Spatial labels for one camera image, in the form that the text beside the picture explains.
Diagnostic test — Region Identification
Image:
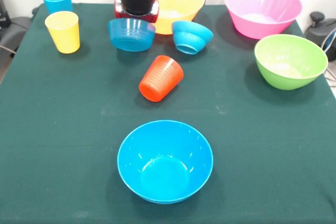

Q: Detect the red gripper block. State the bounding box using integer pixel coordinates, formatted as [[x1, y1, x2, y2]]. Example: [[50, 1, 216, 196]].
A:
[[113, 0, 160, 24]]

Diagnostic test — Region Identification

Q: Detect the medium translucent blue bowl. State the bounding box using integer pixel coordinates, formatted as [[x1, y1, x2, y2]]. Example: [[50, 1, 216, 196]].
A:
[[108, 18, 156, 52]]

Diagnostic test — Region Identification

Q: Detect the small cyan plastic bowl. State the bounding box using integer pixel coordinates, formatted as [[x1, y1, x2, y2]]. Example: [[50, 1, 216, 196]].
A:
[[171, 20, 214, 55]]

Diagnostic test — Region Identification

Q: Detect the red-orange plastic cup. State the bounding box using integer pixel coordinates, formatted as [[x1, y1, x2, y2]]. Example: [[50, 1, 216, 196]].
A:
[[139, 55, 184, 102]]

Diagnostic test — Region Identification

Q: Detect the large blue plastic bowl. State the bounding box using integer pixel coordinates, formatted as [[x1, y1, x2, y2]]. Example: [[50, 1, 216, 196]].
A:
[[117, 120, 214, 205]]

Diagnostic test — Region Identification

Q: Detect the yellow plastic cup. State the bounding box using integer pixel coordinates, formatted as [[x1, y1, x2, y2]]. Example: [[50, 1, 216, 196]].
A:
[[44, 10, 80, 54]]

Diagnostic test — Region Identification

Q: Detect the orange plastic bowl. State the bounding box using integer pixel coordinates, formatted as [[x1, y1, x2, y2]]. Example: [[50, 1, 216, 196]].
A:
[[153, 0, 206, 35]]

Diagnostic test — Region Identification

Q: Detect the magenta pink plastic bowl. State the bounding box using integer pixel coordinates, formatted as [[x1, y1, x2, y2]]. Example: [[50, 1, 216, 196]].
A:
[[224, 0, 303, 40]]

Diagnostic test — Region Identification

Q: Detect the dark green tablecloth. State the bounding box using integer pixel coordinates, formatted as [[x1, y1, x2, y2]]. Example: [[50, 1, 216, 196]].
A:
[[0, 3, 336, 224]]

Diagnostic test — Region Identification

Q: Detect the lime green plastic bowl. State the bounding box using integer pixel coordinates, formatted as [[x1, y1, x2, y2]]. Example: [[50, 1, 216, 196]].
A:
[[254, 34, 329, 91]]

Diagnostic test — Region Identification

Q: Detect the gray pedestal foot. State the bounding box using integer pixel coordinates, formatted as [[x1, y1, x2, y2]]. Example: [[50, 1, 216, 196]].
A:
[[304, 11, 336, 61], [0, 15, 35, 51]]

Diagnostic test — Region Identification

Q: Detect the tangle of floor cables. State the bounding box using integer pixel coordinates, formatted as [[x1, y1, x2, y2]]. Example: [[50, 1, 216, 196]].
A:
[[321, 28, 336, 83]]

